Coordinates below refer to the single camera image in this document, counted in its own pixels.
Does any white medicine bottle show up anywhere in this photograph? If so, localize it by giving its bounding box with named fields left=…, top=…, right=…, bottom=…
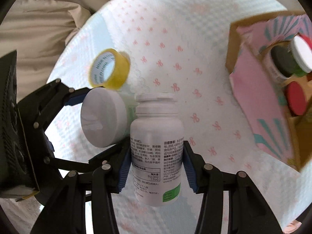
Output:
left=130, top=93, right=184, bottom=207

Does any pink cardboard box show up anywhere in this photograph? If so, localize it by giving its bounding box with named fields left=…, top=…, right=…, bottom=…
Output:
left=225, top=11, right=311, bottom=171

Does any beige curtain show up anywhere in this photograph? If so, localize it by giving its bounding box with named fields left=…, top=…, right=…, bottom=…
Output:
left=1, top=0, right=112, bottom=100

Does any red lidded jar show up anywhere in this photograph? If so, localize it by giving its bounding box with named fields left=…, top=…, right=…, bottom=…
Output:
left=285, top=80, right=311, bottom=117

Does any yellow tape roll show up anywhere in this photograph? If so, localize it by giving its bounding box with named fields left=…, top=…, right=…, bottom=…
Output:
left=88, top=49, right=131, bottom=90

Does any red rectangular box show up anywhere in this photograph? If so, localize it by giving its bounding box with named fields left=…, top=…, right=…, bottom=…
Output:
left=300, top=34, right=312, bottom=49

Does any black lidded round jar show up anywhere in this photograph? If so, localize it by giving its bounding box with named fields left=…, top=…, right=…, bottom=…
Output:
left=263, top=44, right=296, bottom=84

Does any white lid green jar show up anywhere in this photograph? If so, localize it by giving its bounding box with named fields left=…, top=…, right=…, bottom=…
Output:
left=289, top=35, right=312, bottom=77

